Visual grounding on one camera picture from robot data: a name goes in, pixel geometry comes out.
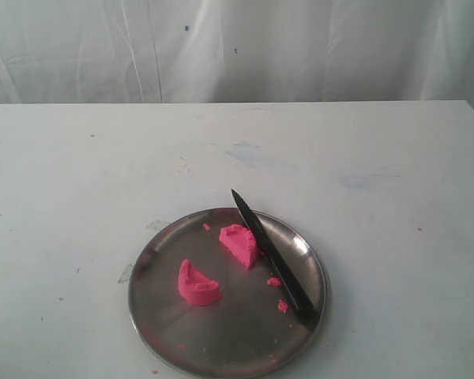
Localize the pink clay half piece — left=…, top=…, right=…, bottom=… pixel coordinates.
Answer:
left=219, top=224, right=258, bottom=269

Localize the pink clay lump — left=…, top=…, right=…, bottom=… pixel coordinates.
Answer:
left=178, top=259, right=222, bottom=306

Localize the black kitchen knife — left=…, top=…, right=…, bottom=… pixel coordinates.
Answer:
left=231, top=189, right=318, bottom=329

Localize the pink crumb near knife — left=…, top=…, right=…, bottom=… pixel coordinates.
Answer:
left=267, top=277, right=282, bottom=287

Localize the round steel plate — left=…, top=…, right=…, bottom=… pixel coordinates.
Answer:
left=128, top=208, right=328, bottom=378

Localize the pink crumb lower right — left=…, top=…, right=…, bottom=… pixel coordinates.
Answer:
left=277, top=300, right=288, bottom=314

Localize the white backdrop curtain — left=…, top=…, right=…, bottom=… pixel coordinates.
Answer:
left=0, top=1, right=474, bottom=106

